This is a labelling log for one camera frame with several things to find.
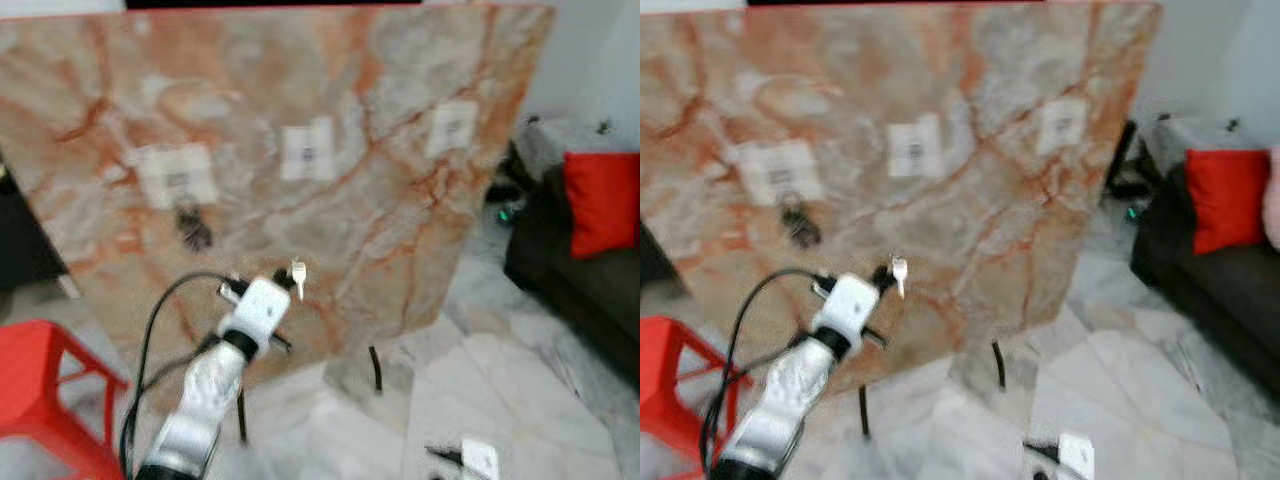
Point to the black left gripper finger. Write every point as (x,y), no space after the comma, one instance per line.
(886,270)
(289,274)

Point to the silver keys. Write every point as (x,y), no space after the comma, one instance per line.
(899,272)
(298,278)

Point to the white adhesive hook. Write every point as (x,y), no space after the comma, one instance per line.
(178,175)
(780,170)
(915,145)
(307,150)

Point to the marble board with red edge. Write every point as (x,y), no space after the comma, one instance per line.
(350,250)
(1000,250)

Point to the dark key bunch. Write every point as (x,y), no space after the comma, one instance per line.
(800,225)
(192,228)

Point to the black metal board leg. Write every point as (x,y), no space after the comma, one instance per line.
(865,410)
(375,368)
(241,415)
(998,365)

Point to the red plastic stool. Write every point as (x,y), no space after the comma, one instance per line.
(665,370)
(30,380)

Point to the black device green light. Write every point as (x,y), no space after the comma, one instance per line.
(1125,180)
(510,190)

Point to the red cushion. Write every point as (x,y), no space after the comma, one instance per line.
(605,200)
(1228,200)

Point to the dark sofa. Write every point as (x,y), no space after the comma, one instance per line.
(580,300)
(1200,300)

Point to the pink cushion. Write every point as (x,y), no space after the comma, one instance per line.
(1273,200)

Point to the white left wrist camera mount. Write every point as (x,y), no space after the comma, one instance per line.
(258,310)
(850,308)

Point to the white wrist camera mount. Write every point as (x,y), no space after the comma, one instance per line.
(850,308)
(258,310)
(1078,457)
(480,460)

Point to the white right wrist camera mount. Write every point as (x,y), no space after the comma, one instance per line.
(1078,457)
(480,460)

